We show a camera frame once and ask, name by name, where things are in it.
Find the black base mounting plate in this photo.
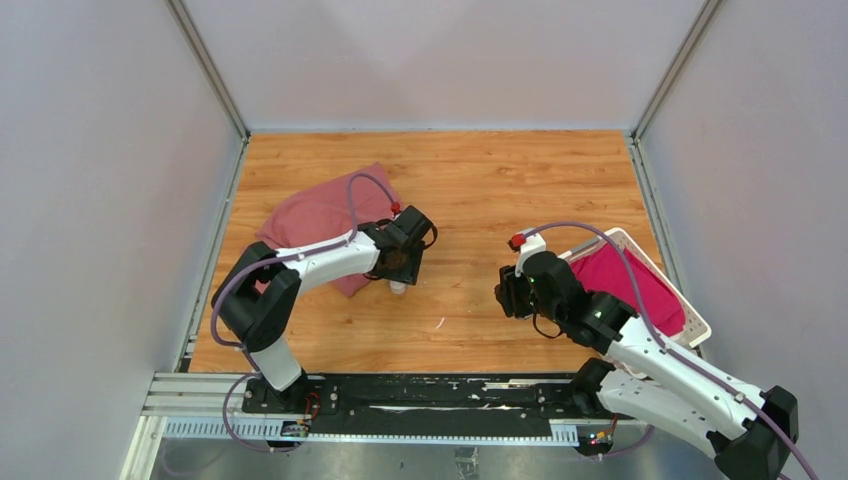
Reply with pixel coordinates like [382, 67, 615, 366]
[239, 373, 614, 439]

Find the magenta cloth in basket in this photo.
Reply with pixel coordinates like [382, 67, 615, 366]
[569, 243, 688, 339]

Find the white pipe elbow fitting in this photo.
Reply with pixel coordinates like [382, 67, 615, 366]
[389, 281, 407, 295]

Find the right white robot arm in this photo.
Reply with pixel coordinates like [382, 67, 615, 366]
[494, 250, 799, 479]

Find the dusty pink cloth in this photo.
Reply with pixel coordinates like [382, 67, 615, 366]
[254, 162, 405, 299]

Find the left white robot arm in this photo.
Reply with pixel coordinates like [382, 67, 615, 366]
[210, 206, 438, 413]

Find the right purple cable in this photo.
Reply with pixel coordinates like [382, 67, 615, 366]
[510, 221, 823, 480]

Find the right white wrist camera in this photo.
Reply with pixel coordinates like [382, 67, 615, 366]
[508, 229, 547, 277]

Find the white plastic basket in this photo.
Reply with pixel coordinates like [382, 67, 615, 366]
[560, 227, 712, 350]

